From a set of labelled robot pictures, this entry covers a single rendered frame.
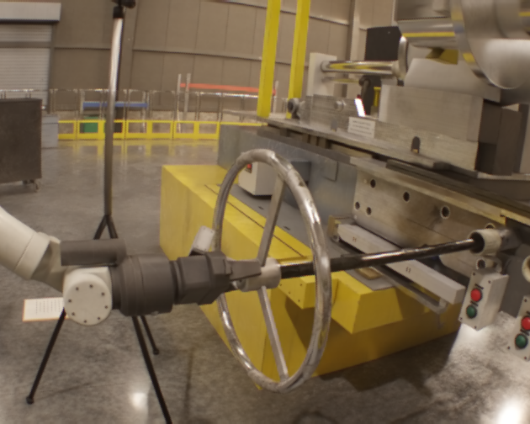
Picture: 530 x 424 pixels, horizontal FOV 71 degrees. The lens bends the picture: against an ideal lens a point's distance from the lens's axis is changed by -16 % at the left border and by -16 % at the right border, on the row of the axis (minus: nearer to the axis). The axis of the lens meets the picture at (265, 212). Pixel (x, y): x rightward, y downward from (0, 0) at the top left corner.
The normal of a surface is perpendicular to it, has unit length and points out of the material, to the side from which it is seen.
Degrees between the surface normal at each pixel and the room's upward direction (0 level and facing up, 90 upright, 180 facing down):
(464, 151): 90
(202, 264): 45
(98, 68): 90
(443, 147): 90
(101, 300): 81
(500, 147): 90
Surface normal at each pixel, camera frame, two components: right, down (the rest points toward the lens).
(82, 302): 0.45, 0.13
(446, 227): -0.89, 0.04
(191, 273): 0.38, -0.47
